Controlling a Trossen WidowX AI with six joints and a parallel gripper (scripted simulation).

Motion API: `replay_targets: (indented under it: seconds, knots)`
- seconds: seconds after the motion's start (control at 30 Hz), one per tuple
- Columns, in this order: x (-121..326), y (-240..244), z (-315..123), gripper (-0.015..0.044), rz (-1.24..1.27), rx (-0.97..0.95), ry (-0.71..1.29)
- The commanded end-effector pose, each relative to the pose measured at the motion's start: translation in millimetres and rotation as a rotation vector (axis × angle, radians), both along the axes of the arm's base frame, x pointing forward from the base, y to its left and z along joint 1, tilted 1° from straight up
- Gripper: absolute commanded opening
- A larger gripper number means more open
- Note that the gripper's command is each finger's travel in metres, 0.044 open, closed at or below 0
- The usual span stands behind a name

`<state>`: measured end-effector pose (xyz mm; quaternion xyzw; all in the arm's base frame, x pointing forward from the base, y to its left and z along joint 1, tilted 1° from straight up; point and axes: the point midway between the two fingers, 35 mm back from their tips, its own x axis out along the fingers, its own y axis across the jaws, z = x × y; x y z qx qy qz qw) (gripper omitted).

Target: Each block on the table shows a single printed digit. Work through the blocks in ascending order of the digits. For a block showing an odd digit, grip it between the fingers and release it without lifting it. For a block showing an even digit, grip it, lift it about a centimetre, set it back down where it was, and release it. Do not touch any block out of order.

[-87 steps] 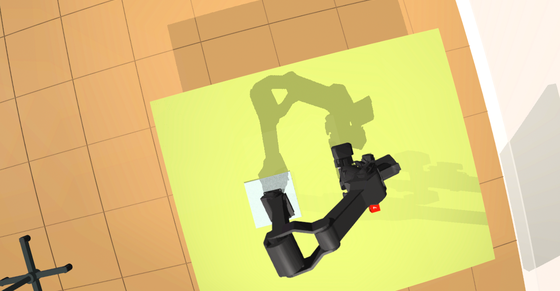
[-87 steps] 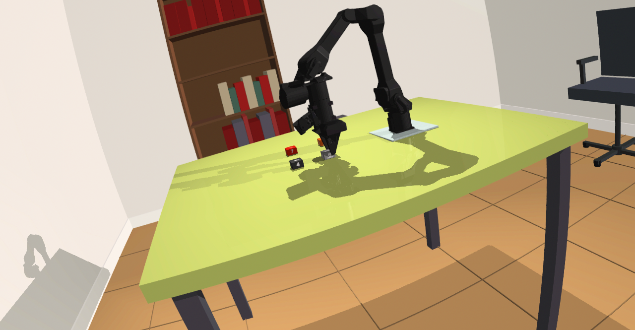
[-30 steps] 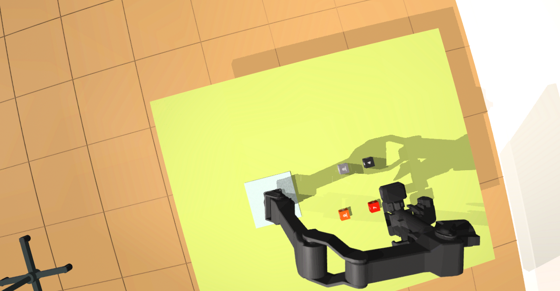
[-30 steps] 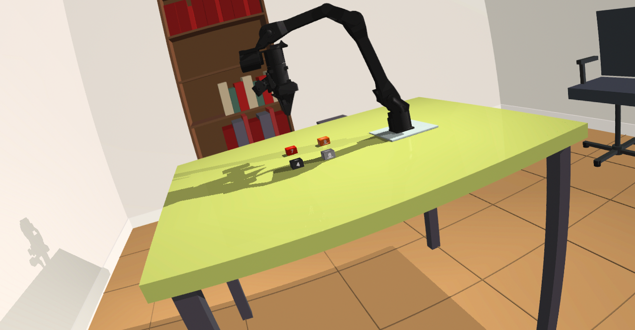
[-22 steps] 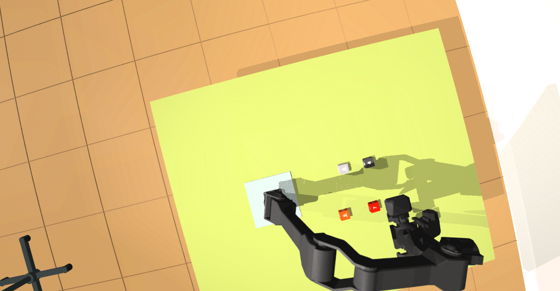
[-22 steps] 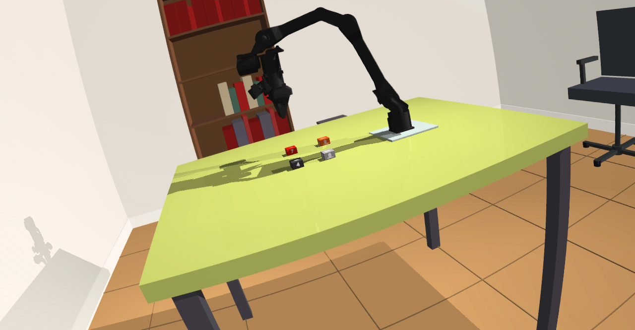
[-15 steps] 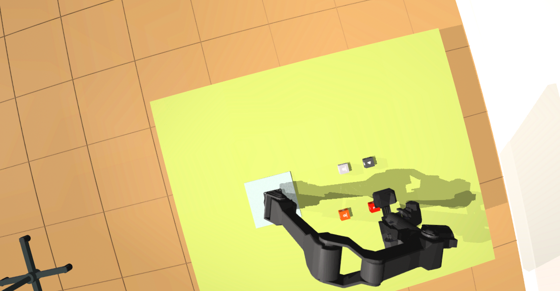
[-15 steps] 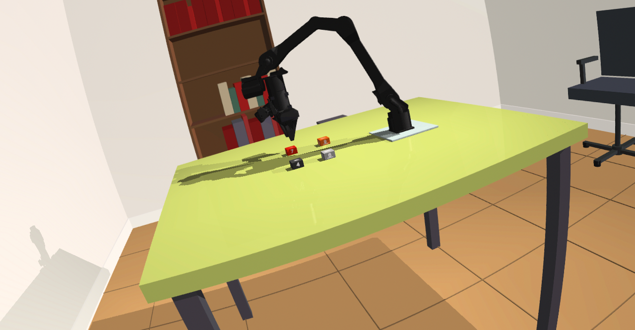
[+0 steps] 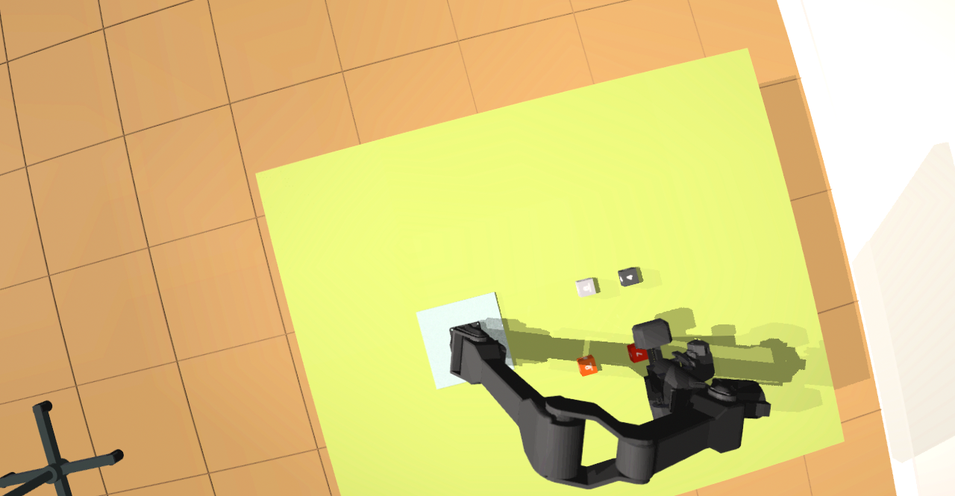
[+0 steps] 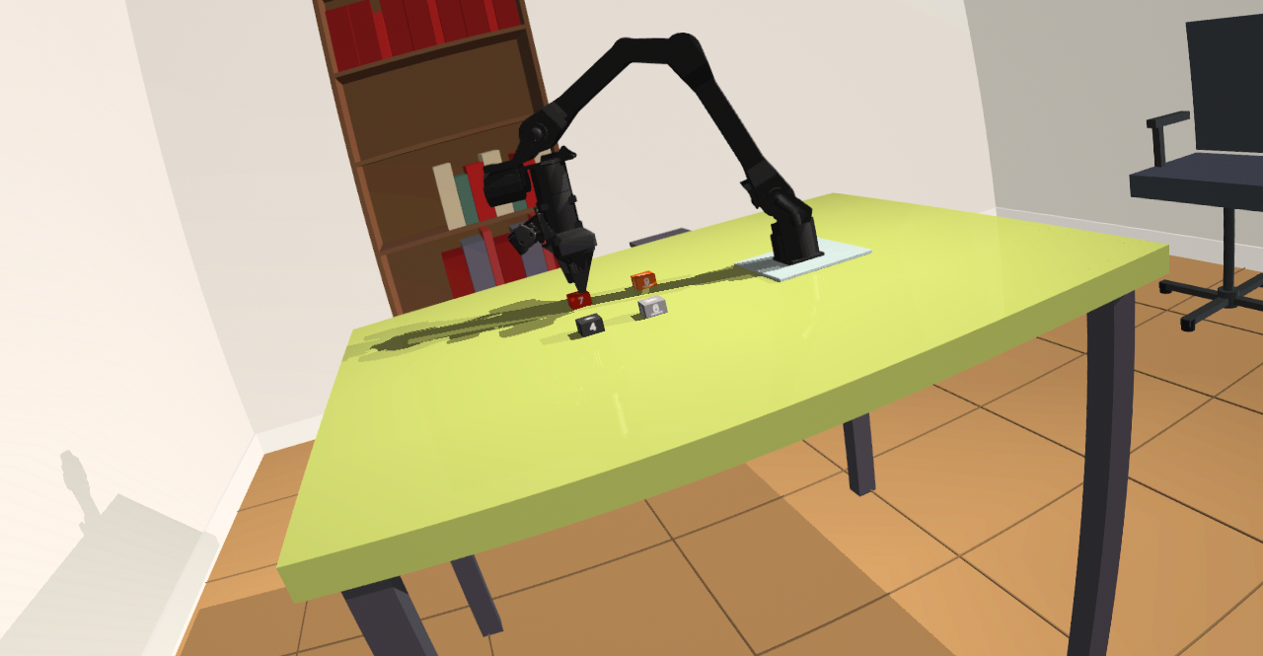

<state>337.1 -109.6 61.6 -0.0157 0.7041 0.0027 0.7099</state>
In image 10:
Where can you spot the red block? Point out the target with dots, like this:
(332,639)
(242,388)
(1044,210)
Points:
(578,300)

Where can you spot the orange digit block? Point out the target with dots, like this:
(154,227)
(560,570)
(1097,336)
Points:
(643,280)

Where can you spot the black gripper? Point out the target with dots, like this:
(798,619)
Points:
(572,244)

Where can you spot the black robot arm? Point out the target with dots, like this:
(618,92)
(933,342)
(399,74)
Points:
(793,237)

